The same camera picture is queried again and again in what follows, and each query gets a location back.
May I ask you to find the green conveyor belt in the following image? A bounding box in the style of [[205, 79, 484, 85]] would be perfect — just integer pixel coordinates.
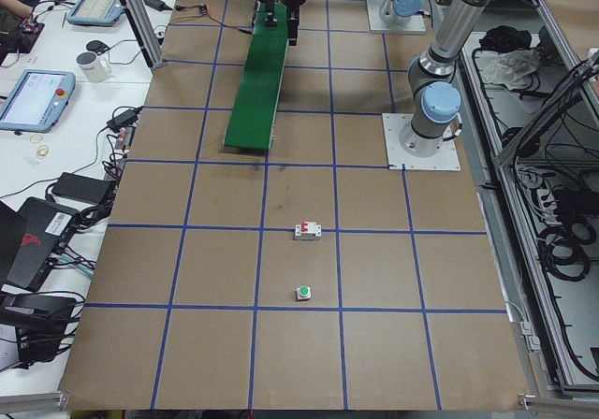
[[224, 3, 287, 151]]

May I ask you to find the blue teach pendant far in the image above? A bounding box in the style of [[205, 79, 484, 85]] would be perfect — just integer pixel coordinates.
[[66, 0, 124, 27]]

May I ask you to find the blue teach pendant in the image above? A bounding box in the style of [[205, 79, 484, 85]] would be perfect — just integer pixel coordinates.
[[66, 0, 124, 27], [1, 69, 76, 133]]

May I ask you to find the white mug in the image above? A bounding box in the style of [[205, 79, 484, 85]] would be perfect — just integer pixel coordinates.
[[76, 51, 111, 82]]

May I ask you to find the white red circuit breaker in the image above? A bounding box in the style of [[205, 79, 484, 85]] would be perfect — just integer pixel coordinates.
[[294, 221, 322, 240]]

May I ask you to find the black power adapter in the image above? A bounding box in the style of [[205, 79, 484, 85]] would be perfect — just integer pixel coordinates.
[[51, 172, 116, 205]]

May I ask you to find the blue teach pendant near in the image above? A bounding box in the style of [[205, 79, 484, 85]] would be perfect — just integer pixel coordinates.
[[1, 69, 76, 133]]

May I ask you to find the green push button box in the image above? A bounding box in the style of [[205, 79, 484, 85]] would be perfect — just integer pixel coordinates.
[[295, 285, 312, 302]]

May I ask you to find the black laptop computer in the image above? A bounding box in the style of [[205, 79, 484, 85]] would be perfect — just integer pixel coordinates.
[[1, 196, 78, 292]]

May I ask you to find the red black sensor wire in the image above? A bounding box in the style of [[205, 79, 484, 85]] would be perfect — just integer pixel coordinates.
[[173, 3, 254, 35]]

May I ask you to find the aluminium frame post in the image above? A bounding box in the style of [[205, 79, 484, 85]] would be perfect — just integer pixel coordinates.
[[119, 0, 163, 71]]

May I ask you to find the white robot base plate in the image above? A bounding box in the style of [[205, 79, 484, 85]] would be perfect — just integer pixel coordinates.
[[382, 113, 460, 171]]

